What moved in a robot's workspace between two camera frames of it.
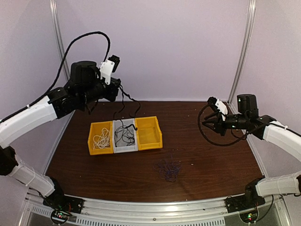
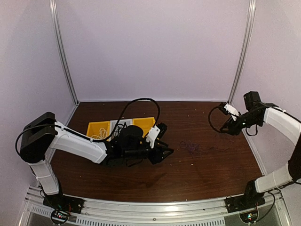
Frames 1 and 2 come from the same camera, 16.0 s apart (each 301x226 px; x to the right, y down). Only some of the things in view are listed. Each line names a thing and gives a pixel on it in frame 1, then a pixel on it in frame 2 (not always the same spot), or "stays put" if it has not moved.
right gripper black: (219, 128) → (234, 129)
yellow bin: (100, 138) stays put
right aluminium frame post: (249, 42) stays put
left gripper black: (111, 96) → (159, 150)
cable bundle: (168, 168) → (195, 150)
